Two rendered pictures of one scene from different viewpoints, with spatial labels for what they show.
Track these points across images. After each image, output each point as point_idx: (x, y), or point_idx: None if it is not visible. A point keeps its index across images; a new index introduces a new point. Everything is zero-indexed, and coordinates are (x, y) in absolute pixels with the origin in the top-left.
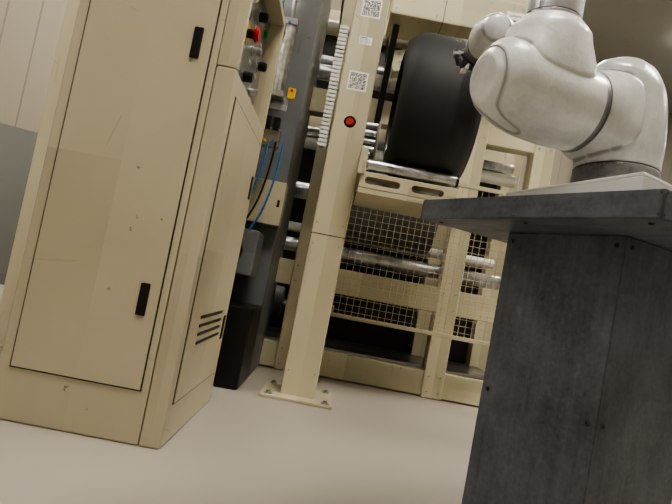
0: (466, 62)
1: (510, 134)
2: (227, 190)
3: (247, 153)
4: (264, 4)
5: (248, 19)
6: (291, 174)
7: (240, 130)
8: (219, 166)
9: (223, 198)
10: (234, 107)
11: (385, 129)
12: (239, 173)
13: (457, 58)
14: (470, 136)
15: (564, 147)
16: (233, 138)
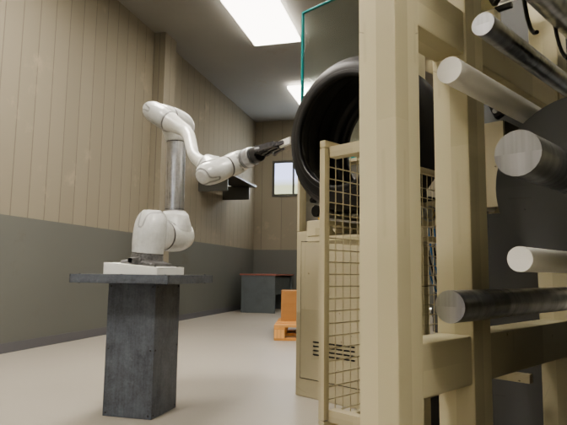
0: (270, 153)
1: (180, 250)
2: (315, 280)
3: (339, 254)
4: (354, 165)
5: (298, 209)
6: (496, 223)
7: (316, 250)
8: (299, 272)
9: (310, 284)
10: (301, 245)
11: (532, 99)
12: (331, 267)
13: (274, 154)
14: (297, 175)
15: (164, 250)
16: (307, 256)
